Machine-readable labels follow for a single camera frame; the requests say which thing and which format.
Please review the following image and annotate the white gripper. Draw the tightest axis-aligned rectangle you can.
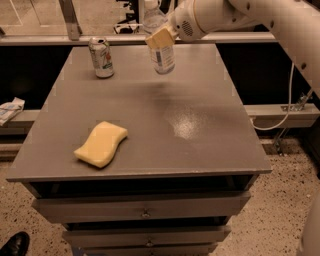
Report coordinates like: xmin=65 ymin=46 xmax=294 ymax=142
xmin=145 ymin=0 xmax=214 ymax=49

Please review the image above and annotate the clear blue plastic water bottle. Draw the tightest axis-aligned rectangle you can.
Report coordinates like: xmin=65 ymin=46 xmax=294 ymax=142
xmin=143 ymin=0 xmax=175 ymax=75

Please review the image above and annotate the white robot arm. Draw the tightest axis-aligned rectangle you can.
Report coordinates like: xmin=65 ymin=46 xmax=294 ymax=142
xmin=146 ymin=0 xmax=320 ymax=96

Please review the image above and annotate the black office chair base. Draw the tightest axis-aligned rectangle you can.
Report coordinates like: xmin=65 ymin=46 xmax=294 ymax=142
xmin=113 ymin=0 xmax=144 ymax=34

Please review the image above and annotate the green and white soda can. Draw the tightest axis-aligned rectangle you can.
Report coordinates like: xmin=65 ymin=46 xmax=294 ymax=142
xmin=89 ymin=37 xmax=114 ymax=78

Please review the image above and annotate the yellow sponge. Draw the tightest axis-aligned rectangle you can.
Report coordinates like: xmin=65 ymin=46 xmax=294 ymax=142
xmin=74 ymin=121 xmax=128 ymax=168

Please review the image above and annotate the grey drawer cabinet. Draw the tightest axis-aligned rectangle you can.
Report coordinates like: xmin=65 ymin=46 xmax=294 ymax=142
xmin=5 ymin=43 xmax=273 ymax=256

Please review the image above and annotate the top grey drawer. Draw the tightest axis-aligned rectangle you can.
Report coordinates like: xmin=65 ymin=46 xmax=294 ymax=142
xmin=32 ymin=191 xmax=251 ymax=223

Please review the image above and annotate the grey drawer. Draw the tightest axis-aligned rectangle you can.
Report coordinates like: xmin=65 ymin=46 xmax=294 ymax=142
xmin=63 ymin=226 xmax=231 ymax=248
xmin=85 ymin=243 xmax=217 ymax=256
xmin=32 ymin=191 xmax=251 ymax=223

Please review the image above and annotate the folded white cloth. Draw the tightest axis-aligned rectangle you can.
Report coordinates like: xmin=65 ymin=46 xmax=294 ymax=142
xmin=0 ymin=97 xmax=25 ymax=126

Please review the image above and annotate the middle grey drawer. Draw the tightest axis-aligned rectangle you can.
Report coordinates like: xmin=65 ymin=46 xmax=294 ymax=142
xmin=63 ymin=226 xmax=231 ymax=248

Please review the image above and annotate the bottom grey drawer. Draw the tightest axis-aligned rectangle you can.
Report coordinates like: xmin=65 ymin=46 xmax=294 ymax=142
xmin=85 ymin=243 xmax=217 ymax=256

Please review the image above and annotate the black shoe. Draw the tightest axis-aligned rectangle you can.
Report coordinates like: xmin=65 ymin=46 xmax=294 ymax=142
xmin=0 ymin=231 xmax=30 ymax=256

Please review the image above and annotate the white cable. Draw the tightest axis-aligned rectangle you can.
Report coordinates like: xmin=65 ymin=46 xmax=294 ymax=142
xmin=249 ymin=61 xmax=296 ymax=132

